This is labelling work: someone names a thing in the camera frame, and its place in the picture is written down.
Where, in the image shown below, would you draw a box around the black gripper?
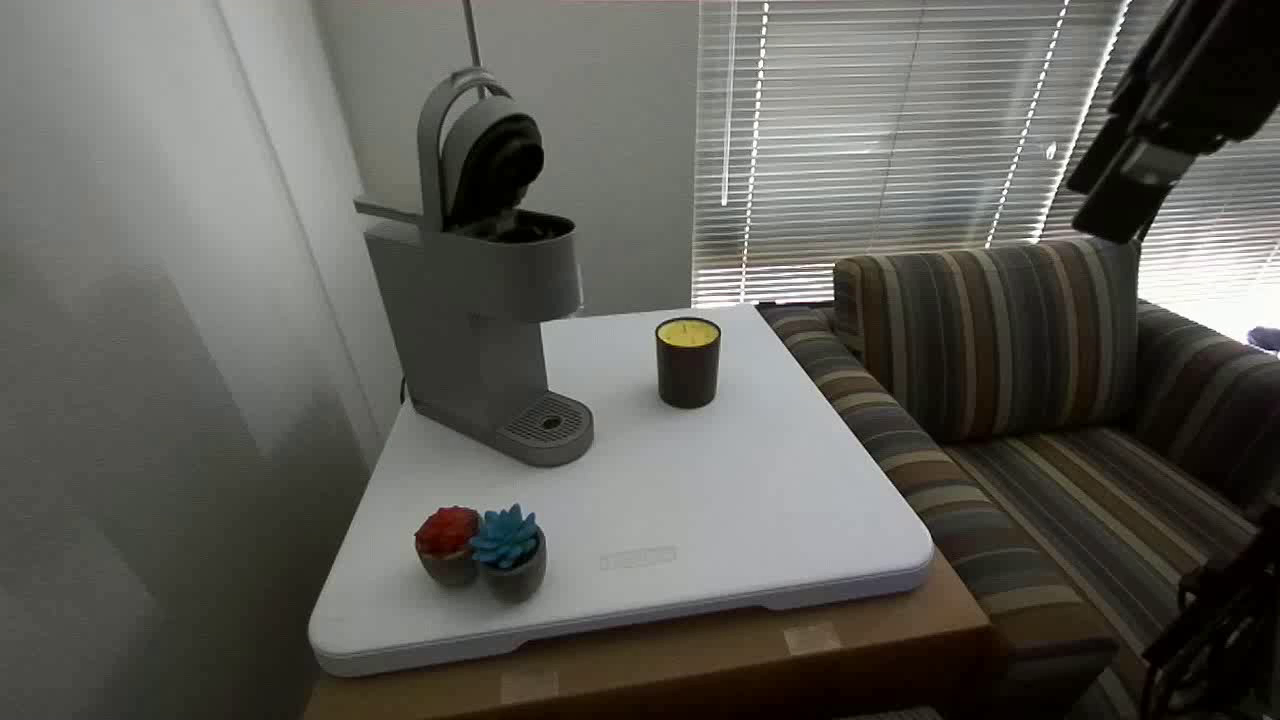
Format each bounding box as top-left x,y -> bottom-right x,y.
1064,0 -> 1280,248

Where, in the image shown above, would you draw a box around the grey coffee machine body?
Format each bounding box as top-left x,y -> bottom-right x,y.
357,197 -> 598,471

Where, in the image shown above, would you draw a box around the striped sofa back cushion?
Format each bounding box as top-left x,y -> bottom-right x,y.
833,234 -> 1146,446

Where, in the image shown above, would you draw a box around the white window blinds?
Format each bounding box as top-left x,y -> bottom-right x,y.
693,0 -> 1280,345

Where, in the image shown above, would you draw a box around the striped fabric sofa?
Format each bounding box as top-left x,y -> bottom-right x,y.
758,234 -> 1280,720

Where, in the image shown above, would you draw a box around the black tripod stand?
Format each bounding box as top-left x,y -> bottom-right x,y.
1136,495 -> 1280,720

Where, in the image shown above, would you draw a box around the yellow candle in dark jar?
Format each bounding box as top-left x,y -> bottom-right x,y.
654,311 -> 725,412

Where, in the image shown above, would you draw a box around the white plastic table board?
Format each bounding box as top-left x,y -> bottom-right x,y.
305,300 -> 936,681

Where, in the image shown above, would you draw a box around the brown wooden table base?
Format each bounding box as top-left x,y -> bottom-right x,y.
299,552 -> 997,720

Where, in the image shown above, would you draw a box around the red succulent in pot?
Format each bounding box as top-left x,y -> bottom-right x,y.
412,503 -> 483,593

